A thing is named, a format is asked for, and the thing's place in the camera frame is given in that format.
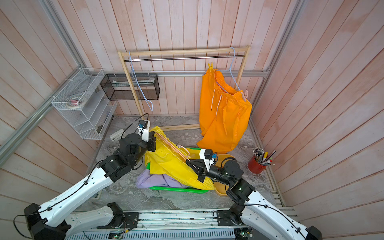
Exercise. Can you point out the purple shorts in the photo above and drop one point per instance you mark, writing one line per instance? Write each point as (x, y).
(147, 180)

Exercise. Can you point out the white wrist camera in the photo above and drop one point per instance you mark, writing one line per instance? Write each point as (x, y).
(209, 157)
(143, 129)

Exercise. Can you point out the yellow clothespin on orange shorts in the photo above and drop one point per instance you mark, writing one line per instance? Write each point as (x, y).
(211, 67)

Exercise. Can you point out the red pen cup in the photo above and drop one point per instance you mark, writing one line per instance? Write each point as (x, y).
(260, 160)

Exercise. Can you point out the pink wire hanger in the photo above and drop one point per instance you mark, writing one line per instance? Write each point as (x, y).
(180, 150)

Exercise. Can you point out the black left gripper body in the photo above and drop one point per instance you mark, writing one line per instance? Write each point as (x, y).
(151, 143)

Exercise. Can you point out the white wire mesh shelf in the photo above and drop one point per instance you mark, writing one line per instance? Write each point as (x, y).
(93, 117)

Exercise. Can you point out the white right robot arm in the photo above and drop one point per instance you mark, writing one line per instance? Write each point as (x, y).
(258, 198)

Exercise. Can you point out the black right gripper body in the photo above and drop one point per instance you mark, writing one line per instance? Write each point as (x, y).
(207, 174)

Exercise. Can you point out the orange shorts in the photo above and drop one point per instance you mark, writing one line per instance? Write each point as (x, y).
(224, 114)

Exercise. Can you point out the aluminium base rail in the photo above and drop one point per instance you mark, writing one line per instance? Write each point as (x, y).
(190, 225)

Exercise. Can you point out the yellow plastic tray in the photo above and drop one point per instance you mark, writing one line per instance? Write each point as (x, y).
(220, 188)

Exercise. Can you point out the tape roll on shelf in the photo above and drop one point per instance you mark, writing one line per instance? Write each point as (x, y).
(75, 102)

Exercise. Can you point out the green plastic basket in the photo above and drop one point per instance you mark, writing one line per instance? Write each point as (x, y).
(185, 190)

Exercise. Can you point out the wooden clothes rack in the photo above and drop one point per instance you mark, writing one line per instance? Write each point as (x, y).
(181, 55)

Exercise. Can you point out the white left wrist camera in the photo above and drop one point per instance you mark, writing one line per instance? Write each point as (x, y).
(143, 129)

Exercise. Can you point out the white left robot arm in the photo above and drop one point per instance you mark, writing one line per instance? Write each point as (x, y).
(55, 220)

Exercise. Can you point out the light blue wire hanger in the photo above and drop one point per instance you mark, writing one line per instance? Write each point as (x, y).
(148, 102)

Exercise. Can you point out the pink clothespin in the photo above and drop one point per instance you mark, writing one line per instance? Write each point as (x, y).
(245, 95)

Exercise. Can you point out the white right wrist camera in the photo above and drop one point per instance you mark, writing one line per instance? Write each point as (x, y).
(209, 157)

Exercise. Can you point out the yellow shorts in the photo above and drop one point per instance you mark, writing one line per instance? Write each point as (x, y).
(166, 161)

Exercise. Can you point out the small white device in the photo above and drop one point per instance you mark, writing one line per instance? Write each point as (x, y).
(117, 135)

